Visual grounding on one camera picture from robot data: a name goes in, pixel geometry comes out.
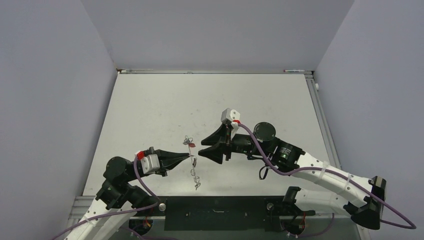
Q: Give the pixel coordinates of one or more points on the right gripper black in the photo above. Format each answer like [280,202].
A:
[224,135]

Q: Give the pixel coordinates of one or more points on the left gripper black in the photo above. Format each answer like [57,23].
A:
[168,159]

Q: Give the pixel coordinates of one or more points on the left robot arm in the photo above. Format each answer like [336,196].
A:
[123,193]

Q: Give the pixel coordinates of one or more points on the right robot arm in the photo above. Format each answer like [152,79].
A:
[358,197]

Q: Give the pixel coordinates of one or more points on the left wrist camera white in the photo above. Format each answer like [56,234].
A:
[150,164]

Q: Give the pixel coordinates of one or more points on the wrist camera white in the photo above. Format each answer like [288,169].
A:
[150,164]
[231,119]

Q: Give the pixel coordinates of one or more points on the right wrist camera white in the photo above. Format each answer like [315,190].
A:
[231,119]

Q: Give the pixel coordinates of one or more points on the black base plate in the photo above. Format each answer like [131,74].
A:
[221,213]

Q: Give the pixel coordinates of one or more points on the aluminium frame rail back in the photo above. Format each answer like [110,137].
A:
[202,71]

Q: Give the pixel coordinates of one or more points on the aluminium frame rail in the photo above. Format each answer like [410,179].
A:
[202,71]
[313,88]

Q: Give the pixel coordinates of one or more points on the aluminium frame rail right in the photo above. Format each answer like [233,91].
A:
[313,88]

